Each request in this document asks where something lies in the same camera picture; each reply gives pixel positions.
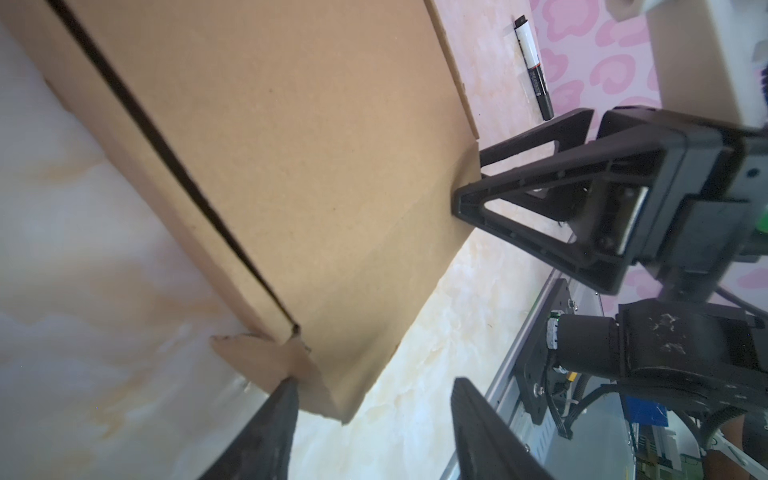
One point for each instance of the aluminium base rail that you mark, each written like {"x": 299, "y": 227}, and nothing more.
{"x": 517, "y": 390}

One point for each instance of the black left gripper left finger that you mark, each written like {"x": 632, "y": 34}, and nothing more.
{"x": 262, "y": 449}

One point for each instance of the black marker pen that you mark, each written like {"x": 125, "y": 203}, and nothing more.
{"x": 527, "y": 44}

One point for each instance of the brown cardboard paper box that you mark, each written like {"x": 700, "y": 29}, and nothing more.
{"x": 303, "y": 153}

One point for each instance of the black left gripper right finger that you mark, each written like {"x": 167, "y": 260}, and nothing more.
{"x": 486, "y": 448}

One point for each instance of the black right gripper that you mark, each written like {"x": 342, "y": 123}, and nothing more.
{"x": 690, "y": 198}

